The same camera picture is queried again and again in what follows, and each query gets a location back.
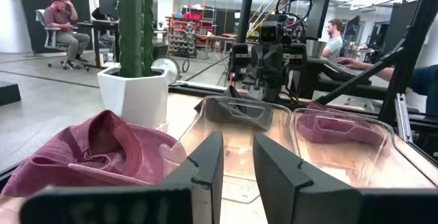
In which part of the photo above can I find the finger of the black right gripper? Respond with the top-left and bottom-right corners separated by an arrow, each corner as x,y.
268,45 -> 285,82
252,45 -> 270,82

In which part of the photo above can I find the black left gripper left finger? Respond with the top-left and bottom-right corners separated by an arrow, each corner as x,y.
19,130 -> 225,224

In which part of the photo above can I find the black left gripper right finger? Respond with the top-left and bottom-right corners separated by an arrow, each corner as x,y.
253,133 -> 438,224

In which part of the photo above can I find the clear plastic bin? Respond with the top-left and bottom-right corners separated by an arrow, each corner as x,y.
290,107 -> 438,189
159,95 -> 298,204

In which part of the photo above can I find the metal cup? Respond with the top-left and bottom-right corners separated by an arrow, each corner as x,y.
305,38 -> 328,59

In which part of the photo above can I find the person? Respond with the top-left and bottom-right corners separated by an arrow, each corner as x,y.
321,18 -> 344,62
336,56 -> 438,97
43,0 -> 92,70

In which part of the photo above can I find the red storage shelf rack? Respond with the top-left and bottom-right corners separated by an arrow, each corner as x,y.
166,6 -> 217,59

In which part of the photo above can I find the white round fan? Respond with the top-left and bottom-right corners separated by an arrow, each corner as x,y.
151,56 -> 181,85

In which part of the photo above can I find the white plant pot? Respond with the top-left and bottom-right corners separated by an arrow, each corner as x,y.
96,64 -> 171,129

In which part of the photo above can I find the green cactus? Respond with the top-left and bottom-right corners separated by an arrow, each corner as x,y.
116,0 -> 155,78

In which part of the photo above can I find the silver aluminium bar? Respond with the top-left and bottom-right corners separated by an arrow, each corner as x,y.
394,92 -> 414,145

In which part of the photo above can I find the black office desk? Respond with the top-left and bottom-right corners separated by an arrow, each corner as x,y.
77,19 -> 120,69

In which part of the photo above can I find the black monitor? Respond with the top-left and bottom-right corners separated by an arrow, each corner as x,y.
98,0 -> 119,20

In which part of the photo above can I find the white office chair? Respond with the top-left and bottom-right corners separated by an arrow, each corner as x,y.
35,9 -> 90,72

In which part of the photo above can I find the black floor platform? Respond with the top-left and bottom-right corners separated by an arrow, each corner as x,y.
0,81 -> 22,107

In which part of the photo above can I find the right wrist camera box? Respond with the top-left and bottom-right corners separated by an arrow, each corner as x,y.
259,21 -> 284,44

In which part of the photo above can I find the black aluminium rig frame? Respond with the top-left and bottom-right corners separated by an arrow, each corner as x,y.
169,0 -> 438,165

